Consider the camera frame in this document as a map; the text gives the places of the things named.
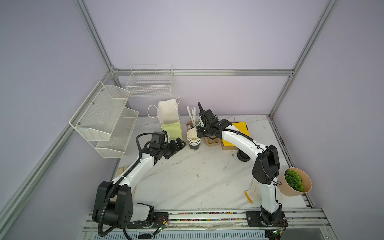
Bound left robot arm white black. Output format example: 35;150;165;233
93;131;187;237

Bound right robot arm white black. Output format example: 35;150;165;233
196;103;283;227

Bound pink utensil holder cup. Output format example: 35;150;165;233
186;121;199;132

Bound brown pulp cup carriers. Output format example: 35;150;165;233
204;136;221;147

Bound stack of black paper cups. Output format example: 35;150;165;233
187;128;201;151

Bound yellow napkin stack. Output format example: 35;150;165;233
222;122;250;150

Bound cardboard box of napkins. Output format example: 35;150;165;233
222;122;252;150

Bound white and green paper bag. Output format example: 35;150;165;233
147;97;183;140

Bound stack of black cup lids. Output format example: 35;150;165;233
237;150;251;162

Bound white two-tier mesh shelf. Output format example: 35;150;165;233
69;82;139;159

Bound white work glove right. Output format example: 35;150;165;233
245;182;262;204

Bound tan bowl with green plant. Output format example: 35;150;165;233
278;168;313;197

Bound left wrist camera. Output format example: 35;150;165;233
150;131;168;148

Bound white wire basket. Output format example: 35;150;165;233
126;65;174;97

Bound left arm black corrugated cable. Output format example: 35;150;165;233
97;131;157;238

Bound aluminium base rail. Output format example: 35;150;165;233
82;208;334;232

